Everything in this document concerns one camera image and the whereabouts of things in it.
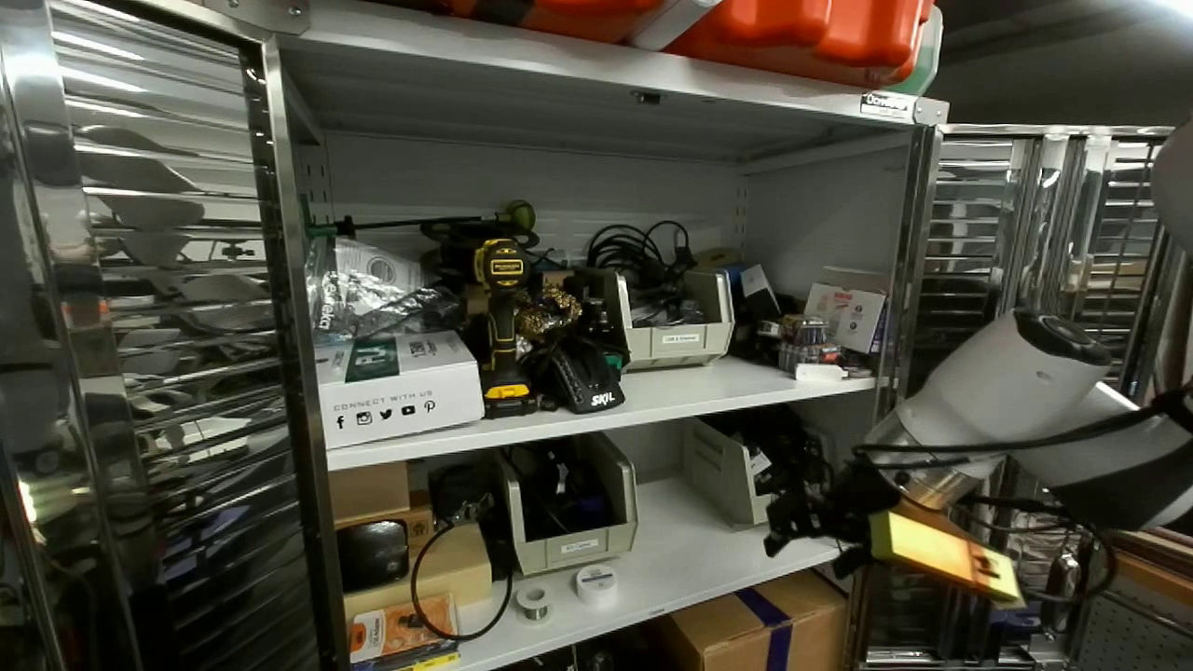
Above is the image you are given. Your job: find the white box with green print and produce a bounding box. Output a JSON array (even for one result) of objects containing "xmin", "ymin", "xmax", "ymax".
[{"xmin": 313, "ymin": 330, "xmax": 487, "ymax": 451}]

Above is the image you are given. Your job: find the black battery charger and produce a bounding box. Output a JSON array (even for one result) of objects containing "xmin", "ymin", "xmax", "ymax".
[{"xmin": 548, "ymin": 337, "xmax": 627, "ymax": 415}]

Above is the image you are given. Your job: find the white tape roll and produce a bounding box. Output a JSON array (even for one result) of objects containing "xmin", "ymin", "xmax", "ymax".
[{"xmin": 574, "ymin": 563, "xmax": 620, "ymax": 607}]

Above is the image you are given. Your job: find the orange plastic case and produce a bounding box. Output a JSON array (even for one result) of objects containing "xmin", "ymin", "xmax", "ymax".
[{"xmin": 664, "ymin": 0, "xmax": 938, "ymax": 90}]

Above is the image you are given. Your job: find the white metal shelf unit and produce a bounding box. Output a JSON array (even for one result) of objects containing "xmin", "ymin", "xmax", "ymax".
[{"xmin": 252, "ymin": 0, "xmax": 950, "ymax": 671}]

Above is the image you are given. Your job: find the coil of black cable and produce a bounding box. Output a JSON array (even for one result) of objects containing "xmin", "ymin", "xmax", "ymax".
[{"xmin": 585, "ymin": 220, "xmax": 697, "ymax": 282}]

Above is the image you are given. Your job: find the gray plastic bin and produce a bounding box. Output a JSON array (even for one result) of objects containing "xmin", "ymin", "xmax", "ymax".
[
  {"xmin": 681, "ymin": 416, "xmax": 786, "ymax": 528},
  {"xmin": 604, "ymin": 267, "xmax": 736, "ymax": 373},
  {"xmin": 493, "ymin": 432, "xmax": 640, "ymax": 577}
]

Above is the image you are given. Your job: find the clear plastic bag with papers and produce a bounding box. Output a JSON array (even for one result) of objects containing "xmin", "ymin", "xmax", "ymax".
[{"xmin": 306, "ymin": 236, "xmax": 464, "ymax": 342}]

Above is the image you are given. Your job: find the black pouch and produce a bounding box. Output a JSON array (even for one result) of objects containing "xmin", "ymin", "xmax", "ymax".
[{"xmin": 336, "ymin": 519, "xmax": 412, "ymax": 594}]

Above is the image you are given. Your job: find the tangled gold chain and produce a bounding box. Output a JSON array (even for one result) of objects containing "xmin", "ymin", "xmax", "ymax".
[{"xmin": 515, "ymin": 283, "xmax": 584, "ymax": 342}]

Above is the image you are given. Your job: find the cardboard box with blue tape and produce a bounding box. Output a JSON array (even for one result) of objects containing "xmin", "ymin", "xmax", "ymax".
[{"xmin": 651, "ymin": 568, "xmax": 851, "ymax": 671}]

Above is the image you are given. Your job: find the green and black bar clamp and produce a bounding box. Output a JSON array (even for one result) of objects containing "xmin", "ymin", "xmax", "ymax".
[{"xmin": 302, "ymin": 199, "xmax": 541, "ymax": 245}]

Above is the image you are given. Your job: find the black box with white label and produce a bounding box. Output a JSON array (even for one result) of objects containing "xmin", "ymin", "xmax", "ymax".
[{"xmin": 726, "ymin": 264, "xmax": 783, "ymax": 324}]

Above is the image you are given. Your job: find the brown cardboard box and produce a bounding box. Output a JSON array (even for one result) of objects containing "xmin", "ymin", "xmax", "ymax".
[
  {"xmin": 341, "ymin": 508, "xmax": 494, "ymax": 623},
  {"xmin": 329, "ymin": 460, "xmax": 412, "ymax": 525}
]

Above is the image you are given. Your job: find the chrome wire rack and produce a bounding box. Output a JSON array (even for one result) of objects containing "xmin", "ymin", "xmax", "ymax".
[
  {"xmin": 0, "ymin": 0, "xmax": 348, "ymax": 671},
  {"xmin": 862, "ymin": 123, "xmax": 1193, "ymax": 671}
]

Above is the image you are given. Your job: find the pack of batteries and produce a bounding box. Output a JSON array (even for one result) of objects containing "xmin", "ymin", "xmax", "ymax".
[{"xmin": 777, "ymin": 314, "xmax": 845, "ymax": 376}]

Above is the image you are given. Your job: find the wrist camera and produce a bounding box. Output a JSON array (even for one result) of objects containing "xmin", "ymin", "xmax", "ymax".
[{"xmin": 869, "ymin": 508, "xmax": 1026, "ymax": 609}]

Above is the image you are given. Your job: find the orange retail packet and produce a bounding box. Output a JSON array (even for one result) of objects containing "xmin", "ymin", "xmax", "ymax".
[{"xmin": 347, "ymin": 595, "xmax": 460, "ymax": 666}]

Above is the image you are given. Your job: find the small white cardboard box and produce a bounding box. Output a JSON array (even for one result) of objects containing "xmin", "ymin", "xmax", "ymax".
[{"xmin": 804, "ymin": 282, "xmax": 887, "ymax": 356}]

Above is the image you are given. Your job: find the yellow and black cordless drill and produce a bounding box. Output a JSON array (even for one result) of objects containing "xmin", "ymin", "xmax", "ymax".
[{"xmin": 470, "ymin": 237, "xmax": 541, "ymax": 419}]

